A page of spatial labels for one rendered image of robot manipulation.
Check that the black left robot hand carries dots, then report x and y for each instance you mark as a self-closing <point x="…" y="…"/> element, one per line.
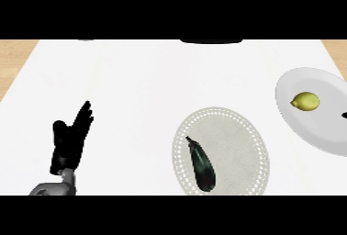
<point x="70" y="143"/>

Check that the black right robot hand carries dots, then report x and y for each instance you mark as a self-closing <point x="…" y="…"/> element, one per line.
<point x="344" y="115"/>

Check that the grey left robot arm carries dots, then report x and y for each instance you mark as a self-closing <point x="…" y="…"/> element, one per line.
<point x="61" y="187"/>

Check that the grey round plate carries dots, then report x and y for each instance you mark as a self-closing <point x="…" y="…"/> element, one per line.
<point x="316" y="128"/>

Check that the yellow lemon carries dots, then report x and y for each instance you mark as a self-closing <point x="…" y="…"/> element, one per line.
<point x="306" y="101"/>

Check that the grey oval perforated placemat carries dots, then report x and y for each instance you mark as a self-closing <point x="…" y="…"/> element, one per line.
<point x="235" y="143"/>

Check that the dark purple eggplant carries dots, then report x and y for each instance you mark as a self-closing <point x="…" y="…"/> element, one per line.
<point x="201" y="166"/>

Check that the black appliance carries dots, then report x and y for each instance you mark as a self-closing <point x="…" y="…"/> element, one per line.
<point x="212" y="41"/>

